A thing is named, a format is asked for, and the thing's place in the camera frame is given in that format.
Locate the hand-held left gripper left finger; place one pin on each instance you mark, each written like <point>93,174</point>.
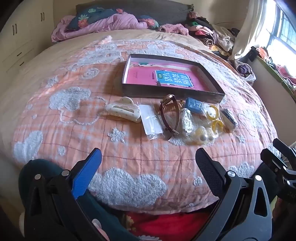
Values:
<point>85,173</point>

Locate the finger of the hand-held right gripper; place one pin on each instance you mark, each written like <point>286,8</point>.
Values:
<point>283,147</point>
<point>271,160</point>

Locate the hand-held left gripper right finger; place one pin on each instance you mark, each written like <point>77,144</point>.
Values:
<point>208,171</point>

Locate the yellow hoop earrings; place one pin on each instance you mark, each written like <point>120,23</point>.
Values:
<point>216,124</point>

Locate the black hair clip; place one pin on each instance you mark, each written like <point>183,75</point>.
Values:
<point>227,115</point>

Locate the blue jewelry box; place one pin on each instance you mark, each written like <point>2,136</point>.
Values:
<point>193,105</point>

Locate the white hair claw clip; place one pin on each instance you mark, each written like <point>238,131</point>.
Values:
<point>120,109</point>

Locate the white card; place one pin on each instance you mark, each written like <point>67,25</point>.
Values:
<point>150,120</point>

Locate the cardboard box tray pink bottom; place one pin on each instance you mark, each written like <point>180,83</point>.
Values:
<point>161,74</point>

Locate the dark teal pants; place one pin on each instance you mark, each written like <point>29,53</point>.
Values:
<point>46,166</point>

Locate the red floral cloth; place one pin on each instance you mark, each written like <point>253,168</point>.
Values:
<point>173,224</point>

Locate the clothes on windowsill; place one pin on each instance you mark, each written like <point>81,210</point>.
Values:
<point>282,71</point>

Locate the bag with purple cloth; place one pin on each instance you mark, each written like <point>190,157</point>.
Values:
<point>244,69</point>

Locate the window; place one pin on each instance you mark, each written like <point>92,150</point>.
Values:
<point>284,34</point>

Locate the cream curtain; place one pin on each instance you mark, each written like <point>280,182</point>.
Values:
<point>252,27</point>

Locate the tan bed sheet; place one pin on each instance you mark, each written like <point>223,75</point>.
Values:
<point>34,60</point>

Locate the small pink cloth piece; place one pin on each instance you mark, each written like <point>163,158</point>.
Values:
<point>105,40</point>

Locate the pile of clothes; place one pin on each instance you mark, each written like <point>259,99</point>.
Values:
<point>208,32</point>

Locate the pink fuzzy garment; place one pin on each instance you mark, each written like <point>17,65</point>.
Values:
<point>173,29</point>

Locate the cream wardrobe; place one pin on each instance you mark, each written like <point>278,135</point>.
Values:
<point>23,34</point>

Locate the purple blanket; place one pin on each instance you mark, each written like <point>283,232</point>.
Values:
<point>111,22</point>

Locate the large dark floral pillow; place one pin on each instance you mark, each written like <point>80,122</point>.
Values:
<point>87,16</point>

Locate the small dark floral pillow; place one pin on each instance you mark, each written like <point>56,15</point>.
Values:
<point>150,22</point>

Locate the grey headboard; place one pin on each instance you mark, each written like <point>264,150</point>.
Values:
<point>150,7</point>

